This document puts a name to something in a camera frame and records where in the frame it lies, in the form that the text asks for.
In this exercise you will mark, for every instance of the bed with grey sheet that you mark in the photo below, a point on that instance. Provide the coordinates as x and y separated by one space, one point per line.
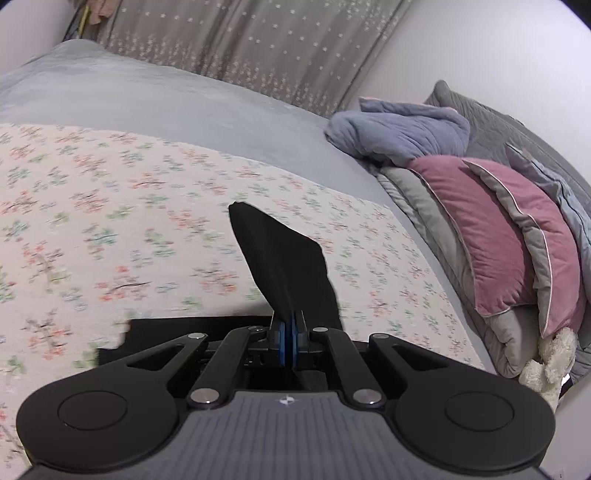
194 106

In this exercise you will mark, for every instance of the blue-grey blanket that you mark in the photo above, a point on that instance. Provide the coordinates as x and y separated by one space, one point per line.
397 131

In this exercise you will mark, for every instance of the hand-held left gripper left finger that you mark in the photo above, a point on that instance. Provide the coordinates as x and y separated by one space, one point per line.
282 344

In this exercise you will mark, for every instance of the pink cloth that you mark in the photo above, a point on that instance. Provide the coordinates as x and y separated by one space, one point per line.
101 10

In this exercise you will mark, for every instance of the grey patterned curtain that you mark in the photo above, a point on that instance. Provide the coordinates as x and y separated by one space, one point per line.
258 41

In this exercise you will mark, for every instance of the pink pillow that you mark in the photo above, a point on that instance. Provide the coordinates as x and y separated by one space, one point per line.
471 230
549 249

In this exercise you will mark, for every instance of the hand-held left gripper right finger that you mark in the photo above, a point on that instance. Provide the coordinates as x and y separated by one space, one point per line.
298 344

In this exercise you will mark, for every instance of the grey quilted headboard cushion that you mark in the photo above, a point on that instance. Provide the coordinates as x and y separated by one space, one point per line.
503 124

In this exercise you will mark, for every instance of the floral printed cloth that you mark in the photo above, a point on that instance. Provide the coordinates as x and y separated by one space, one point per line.
115 221

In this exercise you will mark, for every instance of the yellow object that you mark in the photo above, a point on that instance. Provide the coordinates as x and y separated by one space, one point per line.
83 21

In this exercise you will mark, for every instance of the black pants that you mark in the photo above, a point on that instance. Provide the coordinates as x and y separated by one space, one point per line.
286 267

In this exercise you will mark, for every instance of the white plush toy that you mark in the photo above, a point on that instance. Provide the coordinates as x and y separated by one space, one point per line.
549 364

